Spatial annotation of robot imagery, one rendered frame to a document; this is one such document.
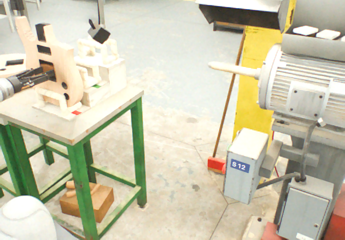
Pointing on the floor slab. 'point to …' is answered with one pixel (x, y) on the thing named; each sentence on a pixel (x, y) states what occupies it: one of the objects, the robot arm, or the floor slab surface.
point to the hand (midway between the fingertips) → (46, 71)
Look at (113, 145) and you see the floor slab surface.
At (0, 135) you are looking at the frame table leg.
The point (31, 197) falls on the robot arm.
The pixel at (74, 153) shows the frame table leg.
